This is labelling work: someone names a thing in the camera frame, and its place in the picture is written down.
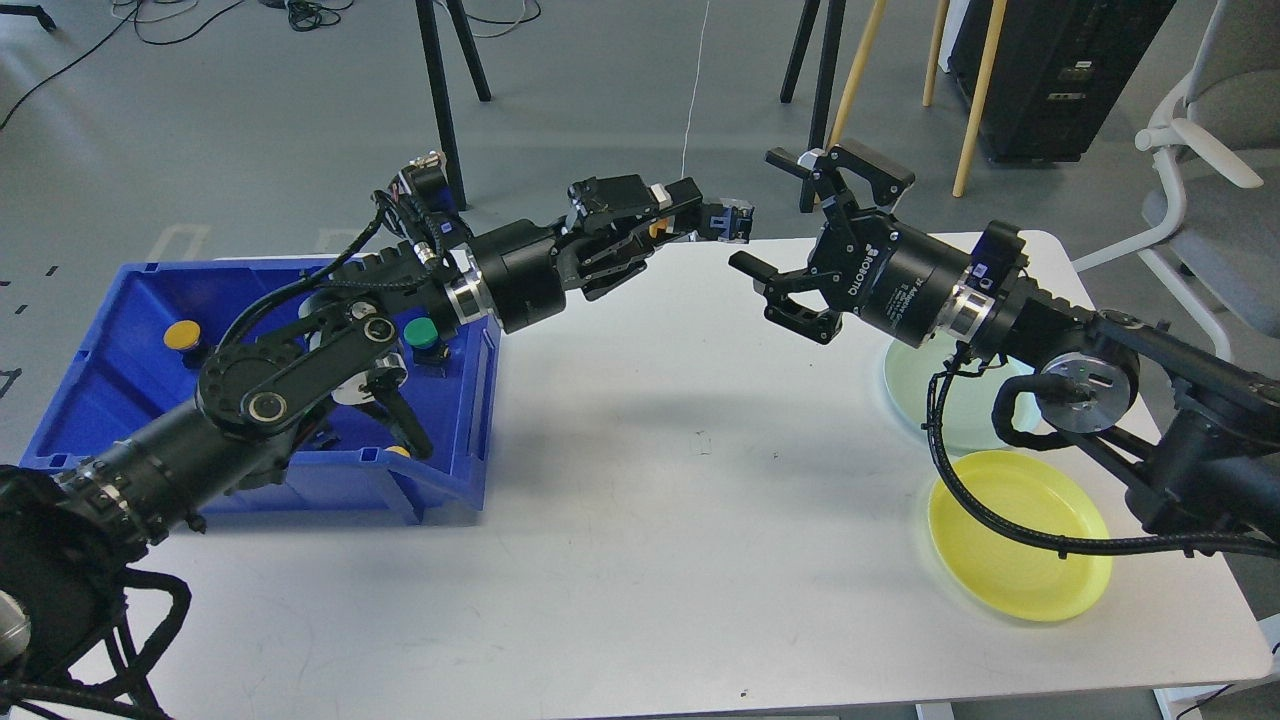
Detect black stand legs right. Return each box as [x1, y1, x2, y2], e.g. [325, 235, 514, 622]
[780, 0, 846, 150]

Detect light green plate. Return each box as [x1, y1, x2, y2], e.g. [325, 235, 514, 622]
[881, 334, 1033, 456]

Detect white cable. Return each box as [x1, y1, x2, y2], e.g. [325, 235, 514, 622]
[680, 0, 713, 183]

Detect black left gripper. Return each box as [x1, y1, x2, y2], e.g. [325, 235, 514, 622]
[468, 174, 703, 333]

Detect black floor cables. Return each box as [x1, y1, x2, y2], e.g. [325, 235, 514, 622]
[0, 0, 543, 131]

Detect green push button right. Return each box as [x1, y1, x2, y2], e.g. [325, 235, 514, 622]
[402, 316, 451, 378]

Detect blue plastic bin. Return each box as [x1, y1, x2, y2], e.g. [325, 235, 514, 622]
[20, 256, 500, 524]

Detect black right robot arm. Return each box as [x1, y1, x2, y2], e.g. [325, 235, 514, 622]
[730, 143, 1279, 559]

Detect yellow push button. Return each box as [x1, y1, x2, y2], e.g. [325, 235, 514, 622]
[163, 319, 211, 372]
[640, 199, 755, 246]

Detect white office chair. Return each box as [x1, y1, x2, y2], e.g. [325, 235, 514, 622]
[1073, 1, 1279, 360]

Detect yellow plate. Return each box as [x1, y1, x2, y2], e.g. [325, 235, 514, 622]
[927, 450, 1114, 623]

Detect black tripod stand left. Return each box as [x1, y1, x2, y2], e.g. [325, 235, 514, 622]
[413, 1, 492, 210]

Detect wooden easel legs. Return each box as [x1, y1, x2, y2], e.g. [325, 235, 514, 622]
[820, 1, 1009, 199]

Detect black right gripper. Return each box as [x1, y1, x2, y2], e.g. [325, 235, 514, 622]
[728, 141, 970, 348]

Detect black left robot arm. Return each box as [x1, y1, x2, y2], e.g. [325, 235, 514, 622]
[3, 151, 754, 719]

